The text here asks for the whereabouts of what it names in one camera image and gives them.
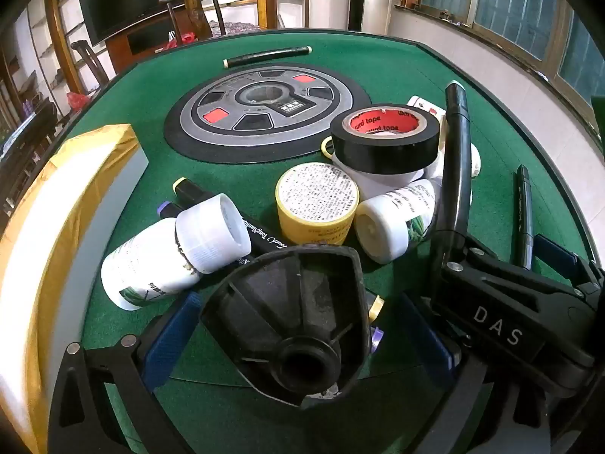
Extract black plastic nozzle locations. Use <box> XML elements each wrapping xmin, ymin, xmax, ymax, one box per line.
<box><xmin>199</xmin><ymin>242</ymin><xmax>370</xmax><ymax>410</ymax></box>

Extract white bottle green label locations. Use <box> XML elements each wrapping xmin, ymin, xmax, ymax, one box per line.
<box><xmin>101</xmin><ymin>220</ymin><xmax>202</xmax><ymax>311</ymax></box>
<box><xmin>354</xmin><ymin>177</ymin><xmax>442</xmax><ymax>264</ymax></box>

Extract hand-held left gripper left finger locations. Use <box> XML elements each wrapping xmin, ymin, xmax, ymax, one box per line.
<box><xmin>47</xmin><ymin>292</ymin><xmax>204</xmax><ymax>454</ymax></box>

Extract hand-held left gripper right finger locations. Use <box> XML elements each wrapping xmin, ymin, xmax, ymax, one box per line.
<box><xmin>402</xmin><ymin>293</ymin><xmax>551</xmax><ymax>454</ymax></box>

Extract black rod white ends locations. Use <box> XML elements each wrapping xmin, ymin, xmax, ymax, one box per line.
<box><xmin>222</xmin><ymin>45</ymin><xmax>313</xmax><ymax>69</ymax></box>

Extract red plastic bag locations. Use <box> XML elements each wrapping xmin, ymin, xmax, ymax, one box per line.
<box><xmin>65</xmin><ymin>92</ymin><xmax>93</xmax><ymax>113</ymax></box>
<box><xmin>165</xmin><ymin>32</ymin><xmax>197</xmax><ymax>50</ymax></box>

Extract floral cloth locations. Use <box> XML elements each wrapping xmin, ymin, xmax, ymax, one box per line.
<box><xmin>208</xmin><ymin>20</ymin><xmax>261</xmax><ymax>39</ymax></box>

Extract white box yellow rim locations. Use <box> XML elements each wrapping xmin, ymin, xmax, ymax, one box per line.
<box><xmin>0</xmin><ymin>123</ymin><xmax>149</xmax><ymax>454</ymax></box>

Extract yellow tape roll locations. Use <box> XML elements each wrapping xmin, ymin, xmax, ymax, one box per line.
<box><xmin>275</xmin><ymin>162</ymin><xmax>361</xmax><ymax>247</ymax></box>

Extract black television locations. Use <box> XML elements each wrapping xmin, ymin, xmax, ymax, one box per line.
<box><xmin>78</xmin><ymin>0</ymin><xmax>205</xmax><ymax>48</ymax></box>

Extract wooden TV wall unit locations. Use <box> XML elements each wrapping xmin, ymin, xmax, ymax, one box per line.
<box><xmin>42</xmin><ymin>0</ymin><xmax>369</xmax><ymax>81</ymax></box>

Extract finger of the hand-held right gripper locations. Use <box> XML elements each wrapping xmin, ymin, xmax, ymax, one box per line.
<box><xmin>439</xmin><ymin>232</ymin><xmax>591</xmax><ymax>303</ymax></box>
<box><xmin>536</xmin><ymin>236</ymin><xmax>605</xmax><ymax>289</ymax></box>

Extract grey round table centre panel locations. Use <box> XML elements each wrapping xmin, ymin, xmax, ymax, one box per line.
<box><xmin>163</xmin><ymin>62</ymin><xmax>372</xmax><ymax>162</ymax></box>

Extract wooden framed window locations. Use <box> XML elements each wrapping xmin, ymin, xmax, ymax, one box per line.
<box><xmin>394</xmin><ymin>0</ymin><xmax>605</xmax><ymax>119</ymax></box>

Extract white power adapter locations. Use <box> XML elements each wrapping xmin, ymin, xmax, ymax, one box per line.
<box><xmin>331</xmin><ymin>151</ymin><xmax>428</xmax><ymax>199</ymax></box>

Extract black pen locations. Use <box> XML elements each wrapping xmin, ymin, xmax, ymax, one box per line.
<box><xmin>513</xmin><ymin>165</ymin><xmax>535</xmax><ymax>271</ymax></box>

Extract black tape roll red core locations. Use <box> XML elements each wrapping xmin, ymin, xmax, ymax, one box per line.
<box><xmin>329</xmin><ymin>103</ymin><xmax>441</xmax><ymax>174</ymax></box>

